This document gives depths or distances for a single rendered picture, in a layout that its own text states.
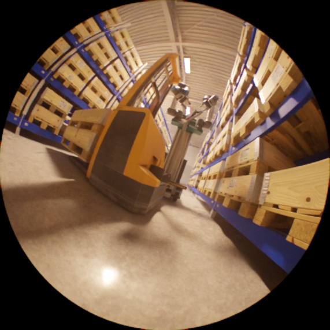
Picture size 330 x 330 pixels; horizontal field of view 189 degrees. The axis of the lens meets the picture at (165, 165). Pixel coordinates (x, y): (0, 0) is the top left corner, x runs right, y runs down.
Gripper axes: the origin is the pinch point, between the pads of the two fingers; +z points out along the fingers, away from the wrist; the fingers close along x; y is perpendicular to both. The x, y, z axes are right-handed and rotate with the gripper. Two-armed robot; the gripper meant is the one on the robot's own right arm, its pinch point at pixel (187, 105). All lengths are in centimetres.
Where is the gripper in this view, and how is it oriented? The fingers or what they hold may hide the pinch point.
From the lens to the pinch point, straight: 149.8
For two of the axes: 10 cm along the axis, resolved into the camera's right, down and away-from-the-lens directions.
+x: 5.6, -8.0, 2.3
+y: 5.0, 1.0, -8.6
